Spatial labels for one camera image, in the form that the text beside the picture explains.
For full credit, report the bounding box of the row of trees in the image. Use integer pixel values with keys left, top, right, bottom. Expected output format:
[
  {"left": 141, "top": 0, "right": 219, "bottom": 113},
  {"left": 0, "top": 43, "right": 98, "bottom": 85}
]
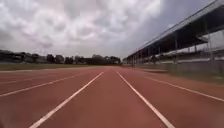
[{"left": 44, "top": 53, "right": 122, "bottom": 66}]

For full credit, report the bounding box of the red running track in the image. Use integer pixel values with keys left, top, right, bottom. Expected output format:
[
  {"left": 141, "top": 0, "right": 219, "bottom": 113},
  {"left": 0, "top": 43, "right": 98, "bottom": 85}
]
[{"left": 0, "top": 65, "right": 224, "bottom": 128}]

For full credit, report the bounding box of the green grass field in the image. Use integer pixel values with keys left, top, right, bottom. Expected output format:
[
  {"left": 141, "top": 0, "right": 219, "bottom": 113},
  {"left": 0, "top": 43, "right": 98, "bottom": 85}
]
[{"left": 0, "top": 63, "right": 102, "bottom": 72}]

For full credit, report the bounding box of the long roofed grandstand building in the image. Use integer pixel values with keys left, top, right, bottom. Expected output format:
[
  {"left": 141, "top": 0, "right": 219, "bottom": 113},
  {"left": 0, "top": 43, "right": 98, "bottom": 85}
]
[{"left": 121, "top": 0, "right": 224, "bottom": 75}]

